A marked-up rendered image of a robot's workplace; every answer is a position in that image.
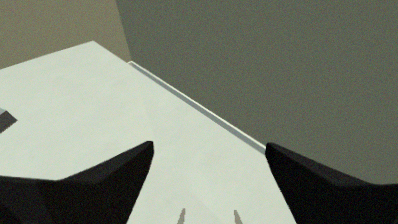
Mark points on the dark grey block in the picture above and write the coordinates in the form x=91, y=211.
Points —
x=6, y=119

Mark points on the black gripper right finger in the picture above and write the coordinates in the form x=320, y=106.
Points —
x=317, y=194

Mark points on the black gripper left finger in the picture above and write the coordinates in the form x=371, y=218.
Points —
x=103, y=194

